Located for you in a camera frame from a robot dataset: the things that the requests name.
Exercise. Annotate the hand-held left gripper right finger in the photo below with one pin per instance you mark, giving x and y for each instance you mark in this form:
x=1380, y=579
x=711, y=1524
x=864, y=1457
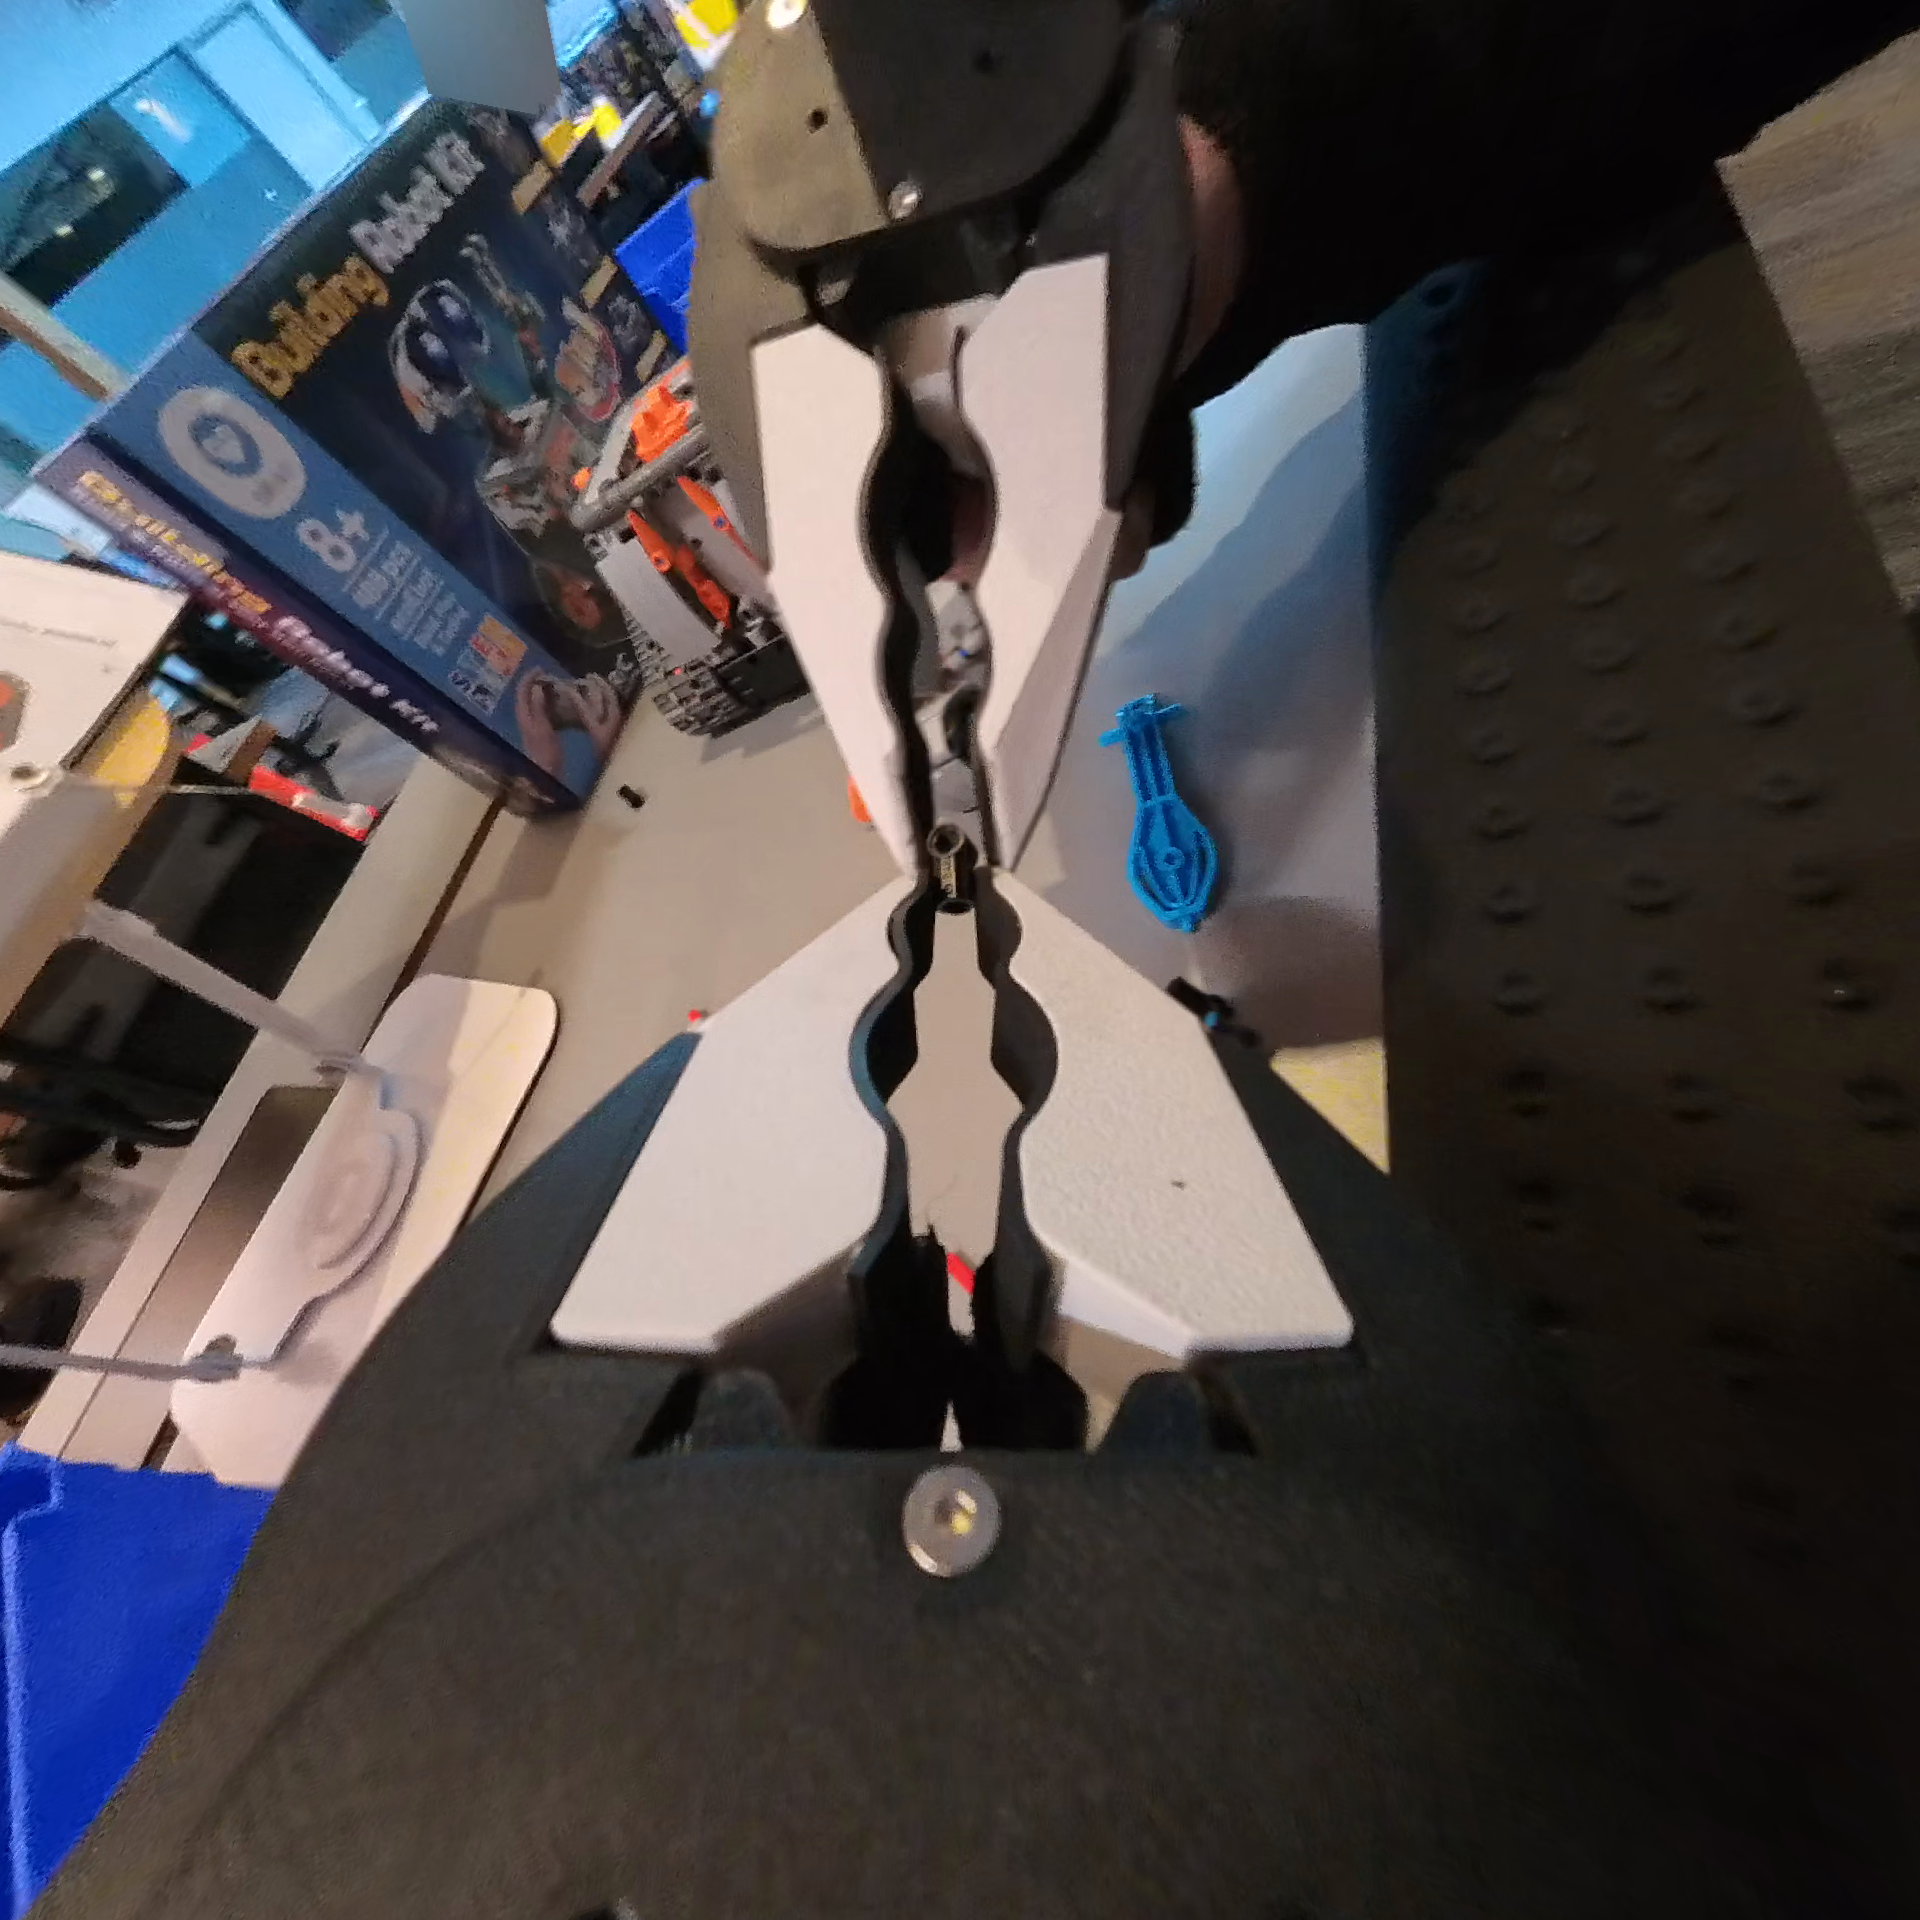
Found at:
x=1186, y=1201

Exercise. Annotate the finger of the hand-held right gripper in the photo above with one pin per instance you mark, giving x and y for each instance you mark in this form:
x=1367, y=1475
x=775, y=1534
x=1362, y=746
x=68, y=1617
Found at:
x=819, y=494
x=1051, y=452

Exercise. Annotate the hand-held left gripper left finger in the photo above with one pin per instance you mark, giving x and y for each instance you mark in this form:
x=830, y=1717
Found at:
x=720, y=1201

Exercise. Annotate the black round hole connector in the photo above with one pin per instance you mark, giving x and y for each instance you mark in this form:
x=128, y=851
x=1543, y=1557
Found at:
x=954, y=868

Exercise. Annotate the person's right forearm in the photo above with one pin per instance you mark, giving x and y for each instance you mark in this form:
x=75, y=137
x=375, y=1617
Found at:
x=1501, y=149

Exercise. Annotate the grey tracked toy robot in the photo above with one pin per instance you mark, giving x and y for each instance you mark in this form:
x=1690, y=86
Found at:
x=691, y=601

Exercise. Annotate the white stand base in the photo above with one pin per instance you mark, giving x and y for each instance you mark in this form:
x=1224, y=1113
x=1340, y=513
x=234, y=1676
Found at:
x=405, y=1141

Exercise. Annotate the light blue brick separator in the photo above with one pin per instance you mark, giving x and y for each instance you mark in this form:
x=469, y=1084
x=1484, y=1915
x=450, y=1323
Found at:
x=1172, y=841

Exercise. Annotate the blue robot kit box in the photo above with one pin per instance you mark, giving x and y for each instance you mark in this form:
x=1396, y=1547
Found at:
x=375, y=494

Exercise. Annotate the black dimpled mat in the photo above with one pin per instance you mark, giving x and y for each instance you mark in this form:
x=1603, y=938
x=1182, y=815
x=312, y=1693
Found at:
x=1651, y=901

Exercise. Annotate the blue storage bin with tag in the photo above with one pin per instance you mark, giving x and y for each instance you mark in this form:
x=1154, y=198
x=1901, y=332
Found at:
x=91, y=1651

